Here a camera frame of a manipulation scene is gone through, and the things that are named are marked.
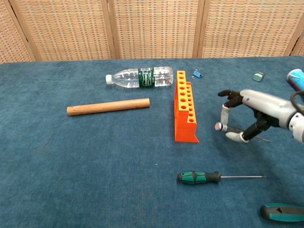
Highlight silver metal precision screwdriver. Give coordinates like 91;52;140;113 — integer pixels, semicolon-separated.
214;122;271;143

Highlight large teal black screwdriver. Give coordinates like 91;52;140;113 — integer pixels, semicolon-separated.
259;203;304;223

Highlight light blue cylindrical tube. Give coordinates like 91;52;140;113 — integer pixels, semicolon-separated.
286;68;304;93

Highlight orange tool holder rack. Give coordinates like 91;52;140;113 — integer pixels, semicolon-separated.
174;70;200;143

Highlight wooden dowel rod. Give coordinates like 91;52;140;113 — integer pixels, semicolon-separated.
66;98;151;116

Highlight small green eraser block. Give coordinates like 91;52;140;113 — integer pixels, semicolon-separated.
252;72;265;83

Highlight slim green black screwdriver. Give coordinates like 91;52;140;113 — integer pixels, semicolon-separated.
177;170;267;185

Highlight clear plastic water bottle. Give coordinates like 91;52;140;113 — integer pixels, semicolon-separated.
105;66;174;89

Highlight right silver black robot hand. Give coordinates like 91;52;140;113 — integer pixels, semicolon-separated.
218;89;297;143

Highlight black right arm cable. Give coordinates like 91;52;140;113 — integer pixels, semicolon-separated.
290;91;304;106

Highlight blue felt table mat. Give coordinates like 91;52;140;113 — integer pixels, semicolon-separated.
0;55;304;228

